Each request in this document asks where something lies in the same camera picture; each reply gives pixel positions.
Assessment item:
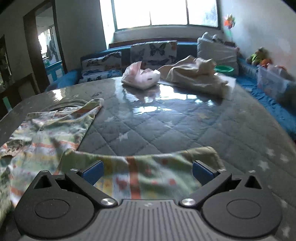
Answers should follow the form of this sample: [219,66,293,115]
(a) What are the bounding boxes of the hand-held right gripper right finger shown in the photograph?
[179,160,263,208]

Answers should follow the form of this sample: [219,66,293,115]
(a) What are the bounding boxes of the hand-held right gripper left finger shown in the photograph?
[32,161,118,208]

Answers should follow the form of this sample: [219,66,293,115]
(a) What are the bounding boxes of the green patterned baby garment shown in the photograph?
[0,98,226,223]

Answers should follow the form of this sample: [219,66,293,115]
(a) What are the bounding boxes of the teddy bear in green clothes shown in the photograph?
[245,47,269,66]

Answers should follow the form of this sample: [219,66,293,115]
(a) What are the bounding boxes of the grey quilted star table cover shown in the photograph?
[0,75,296,241]

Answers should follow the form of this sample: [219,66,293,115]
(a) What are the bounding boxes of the beige garment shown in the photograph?
[157,55,229,99]

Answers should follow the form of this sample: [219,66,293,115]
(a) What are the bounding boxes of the green plastic basin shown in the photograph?
[214,65,234,73]

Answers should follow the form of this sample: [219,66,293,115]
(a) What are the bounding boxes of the blue cabinet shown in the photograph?
[46,61,64,80]

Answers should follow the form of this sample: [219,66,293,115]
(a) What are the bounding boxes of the dark wooden furniture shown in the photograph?
[0,35,38,118]

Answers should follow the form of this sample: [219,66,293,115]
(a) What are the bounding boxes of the clear plastic storage box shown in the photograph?
[257,64,296,99]

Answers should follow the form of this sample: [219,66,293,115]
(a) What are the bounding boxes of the grey pillow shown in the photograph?
[196,37,240,76]

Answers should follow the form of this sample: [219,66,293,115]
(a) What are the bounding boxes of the large butterfly print cushion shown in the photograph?
[130,40,178,70]

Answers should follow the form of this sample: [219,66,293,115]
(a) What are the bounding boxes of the brown wooden ledge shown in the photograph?
[109,37,234,49]

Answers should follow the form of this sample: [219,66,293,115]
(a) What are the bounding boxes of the white black plush toy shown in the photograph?
[202,32,223,43]

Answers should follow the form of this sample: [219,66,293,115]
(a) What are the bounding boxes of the colourful pinwheel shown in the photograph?
[223,13,237,43]

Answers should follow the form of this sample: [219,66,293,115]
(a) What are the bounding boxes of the green framed window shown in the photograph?
[99,0,222,30]

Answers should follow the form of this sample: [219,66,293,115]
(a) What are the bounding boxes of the dark wooden door frame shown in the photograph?
[23,0,67,87]

